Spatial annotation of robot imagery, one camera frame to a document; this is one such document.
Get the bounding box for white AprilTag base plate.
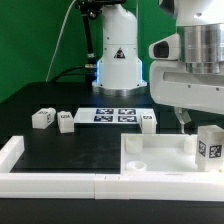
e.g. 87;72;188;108
74;108;155;124

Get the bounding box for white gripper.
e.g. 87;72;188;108
150;61;224;134

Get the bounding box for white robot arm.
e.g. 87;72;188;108
93;0;224;124

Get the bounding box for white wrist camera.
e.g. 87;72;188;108
149;33;181;61

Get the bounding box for white cable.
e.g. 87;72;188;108
45;0;78;83

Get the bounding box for white U-shaped fence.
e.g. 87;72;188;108
0;136;224;202

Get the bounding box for black cables on table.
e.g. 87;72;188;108
49;65;95;83

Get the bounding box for white square tabletop tray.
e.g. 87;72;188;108
121;134;224;173

